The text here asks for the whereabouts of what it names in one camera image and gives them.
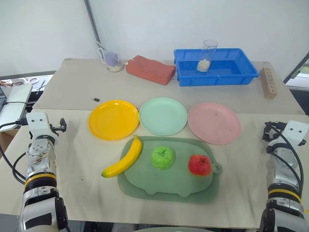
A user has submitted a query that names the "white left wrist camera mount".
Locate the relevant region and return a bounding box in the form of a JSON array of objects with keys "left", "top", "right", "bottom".
[{"left": 26, "top": 111, "right": 52, "bottom": 140}]

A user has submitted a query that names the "green apple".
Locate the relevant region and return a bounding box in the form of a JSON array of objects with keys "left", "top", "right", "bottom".
[{"left": 151, "top": 145, "right": 175, "bottom": 170}]

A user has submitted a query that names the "blue plastic bin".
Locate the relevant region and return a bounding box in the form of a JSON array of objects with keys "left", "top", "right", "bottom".
[{"left": 173, "top": 48, "right": 259, "bottom": 87}]

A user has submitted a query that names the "clear glass with grain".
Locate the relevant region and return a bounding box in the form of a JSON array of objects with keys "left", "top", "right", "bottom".
[{"left": 196, "top": 39, "right": 218, "bottom": 73}]

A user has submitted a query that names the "red apple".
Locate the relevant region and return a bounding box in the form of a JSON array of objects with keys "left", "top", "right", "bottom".
[{"left": 188, "top": 154, "right": 212, "bottom": 176}]

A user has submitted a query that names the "pink plastic plate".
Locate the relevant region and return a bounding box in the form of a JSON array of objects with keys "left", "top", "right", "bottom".
[{"left": 188, "top": 102, "right": 242, "bottom": 145}]

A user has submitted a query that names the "wooden block with holes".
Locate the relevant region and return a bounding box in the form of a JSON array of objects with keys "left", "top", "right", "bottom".
[{"left": 260, "top": 67, "right": 278, "bottom": 99}]

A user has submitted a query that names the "mint green plastic plate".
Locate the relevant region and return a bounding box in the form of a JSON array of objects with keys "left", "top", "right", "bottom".
[{"left": 139, "top": 97, "right": 188, "bottom": 136}]

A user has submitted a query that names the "red brick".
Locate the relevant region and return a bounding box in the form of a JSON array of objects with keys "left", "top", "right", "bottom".
[{"left": 126, "top": 55, "right": 177, "bottom": 86}]

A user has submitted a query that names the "yellow banana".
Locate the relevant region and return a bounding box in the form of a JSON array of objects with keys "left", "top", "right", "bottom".
[{"left": 101, "top": 134, "right": 143, "bottom": 179}]

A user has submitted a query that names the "grey metal pole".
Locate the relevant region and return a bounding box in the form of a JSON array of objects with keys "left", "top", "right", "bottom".
[{"left": 84, "top": 0, "right": 102, "bottom": 48}]

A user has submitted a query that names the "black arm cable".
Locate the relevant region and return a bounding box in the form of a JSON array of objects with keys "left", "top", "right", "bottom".
[
  {"left": 0, "top": 118, "right": 28, "bottom": 186},
  {"left": 264, "top": 121, "right": 305, "bottom": 194}
]

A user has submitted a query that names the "black side table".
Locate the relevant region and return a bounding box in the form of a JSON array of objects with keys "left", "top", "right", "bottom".
[{"left": 0, "top": 70, "right": 56, "bottom": 114}]

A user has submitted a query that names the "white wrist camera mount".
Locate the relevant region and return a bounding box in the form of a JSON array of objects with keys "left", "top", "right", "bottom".
[
  {"left": 280, "top": 120, "right": 309, "bottom": 147},
  {"left": 26, "top": 111, "right": 52, "bottom": 140}
]

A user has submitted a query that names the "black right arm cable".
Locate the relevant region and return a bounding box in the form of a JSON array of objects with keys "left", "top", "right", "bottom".
[{"left": 264, "top": 121, "right": 305, "bottom": 194}]

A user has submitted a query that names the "yellow plastic plate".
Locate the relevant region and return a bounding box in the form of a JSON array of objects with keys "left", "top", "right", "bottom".
[{"left": 88, "top": 99, "right": 140, "bottom": 142}]

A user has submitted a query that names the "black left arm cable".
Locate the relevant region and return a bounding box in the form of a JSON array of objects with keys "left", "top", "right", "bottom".
[{"left": 0, "top": 118, "right": 28, "bottom": 186}]

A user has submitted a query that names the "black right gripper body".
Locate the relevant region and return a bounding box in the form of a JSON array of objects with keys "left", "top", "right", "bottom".
[{"left": 262, "top": 121, "right": 286, "bottom": 143}]

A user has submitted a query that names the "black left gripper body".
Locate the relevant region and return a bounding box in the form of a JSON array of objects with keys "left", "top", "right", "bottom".
[{"left": 49, "top": 117, "right": 68, "bottom": 133}]

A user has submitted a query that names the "clear cup with purple scoop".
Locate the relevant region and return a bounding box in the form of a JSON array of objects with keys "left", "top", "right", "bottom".
[{"left": 97, "top": 41, "right": 125, "bottom": 73}]

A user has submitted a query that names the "beige table cloth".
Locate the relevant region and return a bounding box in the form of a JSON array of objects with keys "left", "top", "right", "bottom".
[{"left": 0, "top": 109, "right": 309, "bottom": 229}]

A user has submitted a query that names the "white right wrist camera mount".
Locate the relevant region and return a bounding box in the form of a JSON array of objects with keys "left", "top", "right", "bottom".
[{"left": 280, "top": 120, "right": 309, "bottom": 147}]

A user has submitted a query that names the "green plastic tray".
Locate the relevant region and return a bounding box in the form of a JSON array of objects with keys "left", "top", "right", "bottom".
[{"left": 117, "top": 136, "right": 223, "bottom": 204}]

